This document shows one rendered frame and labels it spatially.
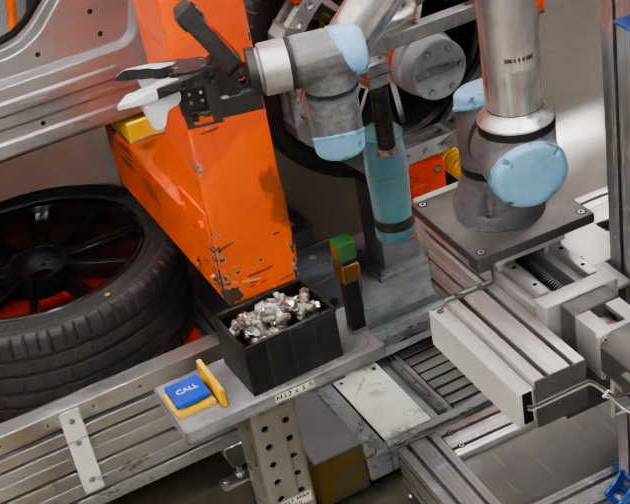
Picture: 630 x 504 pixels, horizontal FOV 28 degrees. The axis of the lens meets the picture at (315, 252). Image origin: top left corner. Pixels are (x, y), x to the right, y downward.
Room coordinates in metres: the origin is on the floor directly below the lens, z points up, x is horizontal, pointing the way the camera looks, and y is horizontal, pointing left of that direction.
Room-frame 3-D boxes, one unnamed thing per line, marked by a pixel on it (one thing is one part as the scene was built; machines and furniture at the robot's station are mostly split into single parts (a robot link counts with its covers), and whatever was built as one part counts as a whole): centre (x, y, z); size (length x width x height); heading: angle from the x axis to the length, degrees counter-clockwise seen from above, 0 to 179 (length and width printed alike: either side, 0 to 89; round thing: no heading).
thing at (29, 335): (2.48, 0.63, 0.39); 0.66 x 0.66 x 0.24
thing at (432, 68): (2.40, -0.28, 0.85); 0.21 x 0.14 x 0.14; 21
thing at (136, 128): (2.67, 0.33, 0.71); 0.14 x 0.14 x 0.05; 21
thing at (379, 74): (2.21, -0.17, 0.93); 0.09 x 0.05 x 0.05; 21
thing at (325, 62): (1.63, -0.07, 1.21); 0.11 x 0.08 x 0.09; 95
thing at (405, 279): (2.62, -0.19, 0.32); 0.40 x 0.30 x 0.28; 111
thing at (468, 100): (1.78, -0.32, 0.98); 0.13 x 0.12 x 0.14; 5
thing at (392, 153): (2.18, -0.18, 0.83); 0.04 x 0.04 x 0.16
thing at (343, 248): (2.04, -0.05, 0.64); 0.04 x 0.04 x 0.04; 21
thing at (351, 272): (2.04, -0.05, 0.59); 0.04 x 0.04 x 0.04; 21
